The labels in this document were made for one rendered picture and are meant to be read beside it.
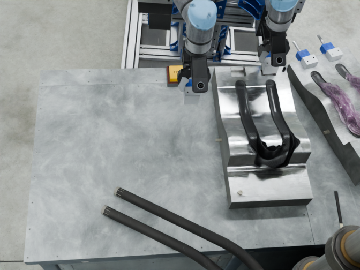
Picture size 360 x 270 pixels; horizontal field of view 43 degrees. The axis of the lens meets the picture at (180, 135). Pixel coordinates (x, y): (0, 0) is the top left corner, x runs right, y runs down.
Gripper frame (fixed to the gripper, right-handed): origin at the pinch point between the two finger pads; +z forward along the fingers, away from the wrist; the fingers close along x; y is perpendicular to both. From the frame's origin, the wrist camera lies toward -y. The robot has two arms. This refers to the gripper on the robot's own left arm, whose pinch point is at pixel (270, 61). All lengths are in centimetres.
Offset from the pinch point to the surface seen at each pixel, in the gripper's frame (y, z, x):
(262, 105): -14.9, 3.4, 4.7
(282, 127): -24.7, 0.3, -0.2
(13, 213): -28, 75, 120
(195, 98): -14.0, -5.3, 27.4
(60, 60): 65, 91, 103
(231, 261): -63, 27, 20
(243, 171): -38.1, 1.1, 14.3
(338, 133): -26.3, 6.3, -19.8
